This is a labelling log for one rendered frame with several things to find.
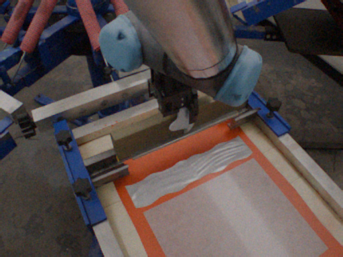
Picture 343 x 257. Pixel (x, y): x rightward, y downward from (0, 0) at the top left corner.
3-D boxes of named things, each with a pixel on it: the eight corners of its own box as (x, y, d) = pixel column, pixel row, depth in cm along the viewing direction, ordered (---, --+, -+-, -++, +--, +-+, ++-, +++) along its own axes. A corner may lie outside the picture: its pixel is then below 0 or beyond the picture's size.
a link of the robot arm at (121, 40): (152, 45, 33) (202, 11, 39) (88, 19, 38) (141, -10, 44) (154, 94, 39) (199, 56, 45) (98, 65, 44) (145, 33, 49)
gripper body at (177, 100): (148, 98, 65) (145, 53, 55) (181, 86, 67) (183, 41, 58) (164, 121, 60) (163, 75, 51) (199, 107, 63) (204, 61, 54)
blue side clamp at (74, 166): (111, 227, 68) (106, 215, 63) (92, 235, 67) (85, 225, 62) (76, 141, 86) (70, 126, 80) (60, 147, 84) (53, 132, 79)
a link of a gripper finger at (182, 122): (167, 139, 69) (163, 108, 63) (189, 130, 71) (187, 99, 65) (173, 147, 67) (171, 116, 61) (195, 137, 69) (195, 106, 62)
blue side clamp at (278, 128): (285, 142, 86) (292, 126, 80) (272, 148, 84) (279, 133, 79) (228, 83, 103) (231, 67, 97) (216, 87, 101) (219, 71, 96)
